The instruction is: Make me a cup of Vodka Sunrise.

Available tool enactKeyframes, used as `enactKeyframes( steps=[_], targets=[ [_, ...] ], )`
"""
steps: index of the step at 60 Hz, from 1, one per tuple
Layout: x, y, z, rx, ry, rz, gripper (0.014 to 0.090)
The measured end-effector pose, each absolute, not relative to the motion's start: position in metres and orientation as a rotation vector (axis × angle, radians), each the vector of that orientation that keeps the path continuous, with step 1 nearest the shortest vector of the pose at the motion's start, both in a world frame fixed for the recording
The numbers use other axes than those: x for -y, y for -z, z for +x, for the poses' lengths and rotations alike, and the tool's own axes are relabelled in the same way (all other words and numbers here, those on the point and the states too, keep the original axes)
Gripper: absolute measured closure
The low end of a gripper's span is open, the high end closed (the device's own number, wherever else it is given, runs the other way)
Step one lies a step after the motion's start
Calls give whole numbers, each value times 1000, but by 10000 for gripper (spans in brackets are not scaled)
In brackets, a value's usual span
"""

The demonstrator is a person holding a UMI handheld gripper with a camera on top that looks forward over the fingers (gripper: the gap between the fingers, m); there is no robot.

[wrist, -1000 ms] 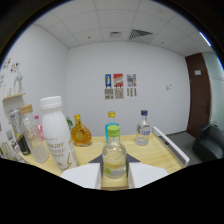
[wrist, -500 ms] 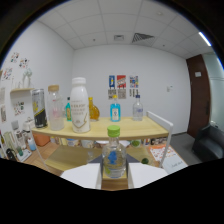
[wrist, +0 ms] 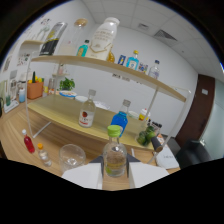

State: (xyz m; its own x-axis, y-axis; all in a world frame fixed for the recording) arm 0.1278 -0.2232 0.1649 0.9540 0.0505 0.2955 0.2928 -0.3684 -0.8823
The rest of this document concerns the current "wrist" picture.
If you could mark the white two-tier wooden shelf rack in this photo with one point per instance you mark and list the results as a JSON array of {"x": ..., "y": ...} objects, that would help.
[{"x": 66, "y": 113}]

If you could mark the glass jar wooden lid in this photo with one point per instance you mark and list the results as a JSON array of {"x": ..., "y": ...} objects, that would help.
[{"x": 71, "y": 40}]

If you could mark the wooden wall shelf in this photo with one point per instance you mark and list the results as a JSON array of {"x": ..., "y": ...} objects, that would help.
[{"x": 31, "y": 42}]

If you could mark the large white bottle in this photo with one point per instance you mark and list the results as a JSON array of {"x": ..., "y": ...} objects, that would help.
[{"x": 102, "y": 40}]

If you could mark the blue bottle yellow cap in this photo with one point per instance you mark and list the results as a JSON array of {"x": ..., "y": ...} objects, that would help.
[{"x": 132, "y": 62}]

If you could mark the brown door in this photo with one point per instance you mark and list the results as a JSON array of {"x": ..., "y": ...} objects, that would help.
[{"x": 196, "y": 110}]

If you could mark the blue liquid bottle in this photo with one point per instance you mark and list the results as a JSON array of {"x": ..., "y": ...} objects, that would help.
[{"x": 120, "y": 121}]

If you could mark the clear glass with ice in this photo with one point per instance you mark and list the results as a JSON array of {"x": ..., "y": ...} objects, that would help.
[{"x": 71, "y": 158}]

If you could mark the clear bottle green cap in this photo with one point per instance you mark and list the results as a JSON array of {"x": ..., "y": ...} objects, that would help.
[{"x": 115, "y": 156}]

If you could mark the clear bottle red label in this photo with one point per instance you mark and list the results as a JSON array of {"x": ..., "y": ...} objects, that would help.
[{"x": 86, "y": 115}]

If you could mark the lime jar with cork lid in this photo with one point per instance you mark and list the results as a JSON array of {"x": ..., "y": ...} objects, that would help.
[{"x": 145, "y": 138}]

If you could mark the black tall can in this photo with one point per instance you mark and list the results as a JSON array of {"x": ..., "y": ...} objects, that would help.
[{"x": 51, "y": 40}]

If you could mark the small white bowl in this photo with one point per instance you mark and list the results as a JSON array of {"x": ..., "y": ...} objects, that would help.
[{"x": 81, "y": 98}]

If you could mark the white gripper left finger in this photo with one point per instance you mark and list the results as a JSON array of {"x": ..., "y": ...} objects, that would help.
[{"x": 85, "y": 176}]

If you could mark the large white bowl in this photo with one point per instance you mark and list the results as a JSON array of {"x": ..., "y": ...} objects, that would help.
[{"x": 102, "y": 105}]

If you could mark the multicolour wall poster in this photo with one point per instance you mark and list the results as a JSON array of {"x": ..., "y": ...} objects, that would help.
[{"x": 143, "y": 67}]

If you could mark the white flat tray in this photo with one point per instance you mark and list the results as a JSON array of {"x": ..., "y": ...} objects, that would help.
[{"x": 10, "y": 106}]

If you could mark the small teal bottle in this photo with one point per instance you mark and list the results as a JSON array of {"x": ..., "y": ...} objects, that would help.
[{"x": 82, "y": 50}]

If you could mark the white folded cloth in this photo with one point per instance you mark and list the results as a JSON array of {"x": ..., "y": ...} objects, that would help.
[{"x": 167, "y": 158}]

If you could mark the light blue cup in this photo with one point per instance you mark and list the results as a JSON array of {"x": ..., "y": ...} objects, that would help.
[{"x": 22, "y": 96}]

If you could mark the orange storage basket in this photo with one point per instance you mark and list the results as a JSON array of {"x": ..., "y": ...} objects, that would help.
[{"x": 35, "y": 90}]

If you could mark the yellow cup white lid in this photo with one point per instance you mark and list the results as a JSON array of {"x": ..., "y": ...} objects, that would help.
[{"x": 144, "y": 115}]

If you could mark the small clear water bottle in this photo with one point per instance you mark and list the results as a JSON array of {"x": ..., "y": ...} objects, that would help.
[{"x": 154, "y": 71}]

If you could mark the black armchair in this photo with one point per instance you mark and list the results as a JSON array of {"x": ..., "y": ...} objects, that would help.
[{"x": 195, "y": 155}]

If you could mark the blue rimmed bowl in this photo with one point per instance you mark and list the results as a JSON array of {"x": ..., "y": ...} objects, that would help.
[{"x": 67, "y": 94}]

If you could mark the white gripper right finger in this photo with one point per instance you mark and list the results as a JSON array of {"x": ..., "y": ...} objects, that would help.
[{"x": 146, "y": 175}]

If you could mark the blue wall poster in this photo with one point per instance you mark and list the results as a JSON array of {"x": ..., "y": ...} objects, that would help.
[{"x": 121, "y": 60}]

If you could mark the green potted plant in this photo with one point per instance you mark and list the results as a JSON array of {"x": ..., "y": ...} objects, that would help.
[{"x": 66, "y": 84}]

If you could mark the small red liquid bottle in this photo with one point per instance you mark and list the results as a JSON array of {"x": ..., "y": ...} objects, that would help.
[{"x": 28, "y": 144}]

